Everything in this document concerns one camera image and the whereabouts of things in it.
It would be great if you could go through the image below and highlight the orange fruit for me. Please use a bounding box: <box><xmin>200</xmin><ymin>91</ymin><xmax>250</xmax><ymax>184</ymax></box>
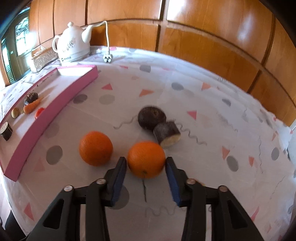
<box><xmin>79</xmin><ymin>131</ymin><xmax>113</xmax><ymax>167</ymax></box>
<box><xmin>127</xmin><ymin>141</ymin><xmax>166</xmax><ymax>179</ymax></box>

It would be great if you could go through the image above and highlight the dark yam chunk pale end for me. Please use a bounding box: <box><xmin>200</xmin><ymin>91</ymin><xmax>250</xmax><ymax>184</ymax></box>
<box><xmin>154</xmin><ymin>121</ymin><xmax>181</xmax><ymax>149</ymax></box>

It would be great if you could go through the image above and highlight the dark cut yam piece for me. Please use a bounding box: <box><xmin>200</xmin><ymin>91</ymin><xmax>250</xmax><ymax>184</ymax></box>
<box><xmin>0</xmin><ymin>121</ymin><xmax>13</xmax><ymax>141</ymax></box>

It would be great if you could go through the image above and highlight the red tomato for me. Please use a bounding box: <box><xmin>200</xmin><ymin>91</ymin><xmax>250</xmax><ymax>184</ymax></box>
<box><xmin>35</xmin><ymin>108</ymin><xmax>45</xmax><ymax>119</ymax></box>

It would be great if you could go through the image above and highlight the small orange carrot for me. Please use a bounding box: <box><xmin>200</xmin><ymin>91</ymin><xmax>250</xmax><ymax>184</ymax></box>
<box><xmin>23</xmin><ymin>97</ymin><xmax>43</xmax><ymax>114</ymax></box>

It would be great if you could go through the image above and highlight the small yellow potato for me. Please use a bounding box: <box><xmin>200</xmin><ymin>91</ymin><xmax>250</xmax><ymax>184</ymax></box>
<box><xmin>11</xmin><ymin>108</ymin><xmax>20</xmax><ymax>119</ymax></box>

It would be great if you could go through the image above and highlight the dark brown taro root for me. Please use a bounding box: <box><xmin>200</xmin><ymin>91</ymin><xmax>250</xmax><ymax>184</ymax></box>
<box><xmin>23</xmin><ymin>92</ymin><xmax>39</xmax><ymax>106</ymax></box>

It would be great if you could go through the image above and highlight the patterned white tablecloth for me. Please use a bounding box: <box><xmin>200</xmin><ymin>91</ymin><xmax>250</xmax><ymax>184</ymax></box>
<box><xmin>1</xmin><ymin>47</ymin><xmax>295</xmax><ymax>240</ymax></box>

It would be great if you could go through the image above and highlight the dark round root vegetable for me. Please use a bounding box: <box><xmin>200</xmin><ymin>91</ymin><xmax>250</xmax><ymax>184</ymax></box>
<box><xmin>137</xmin><ymin>106</ymin><xmax>167</xmax><ymax>132</ymax></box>

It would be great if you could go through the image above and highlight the pink shallow tray box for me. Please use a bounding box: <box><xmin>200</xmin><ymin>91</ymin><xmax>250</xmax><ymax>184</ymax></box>
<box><xmin>1</xmin><ymin>65</ymin><xmax>98</xmax><ymax>181</ymax></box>

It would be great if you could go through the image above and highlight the ornate silver tissue box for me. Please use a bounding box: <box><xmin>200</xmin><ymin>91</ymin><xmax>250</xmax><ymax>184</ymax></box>
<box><xmin>29</xmin><ymin>46</ymin><xmax>58</xmax><ymax>73</ymax></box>

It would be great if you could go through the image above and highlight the wooden door with glass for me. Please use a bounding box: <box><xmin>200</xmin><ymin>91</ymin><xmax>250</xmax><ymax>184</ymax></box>
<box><xmin>1</xmin><ymin>6</ymin><xmax>31</xmax><ymax>84</ymax></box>

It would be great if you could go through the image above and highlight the white ceramic electric kettle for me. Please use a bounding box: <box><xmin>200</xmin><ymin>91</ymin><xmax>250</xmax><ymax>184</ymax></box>
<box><xmin>52</xmin><ymin>22</ymin><xmax>93</xmax><ymax>65</ymax></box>

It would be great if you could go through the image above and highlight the white kettle power cord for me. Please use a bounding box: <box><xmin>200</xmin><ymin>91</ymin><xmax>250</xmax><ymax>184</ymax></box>
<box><xmin>86</xmin><ymin>20</ymin><xmax>113</xmax><ymax>64</ymax></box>

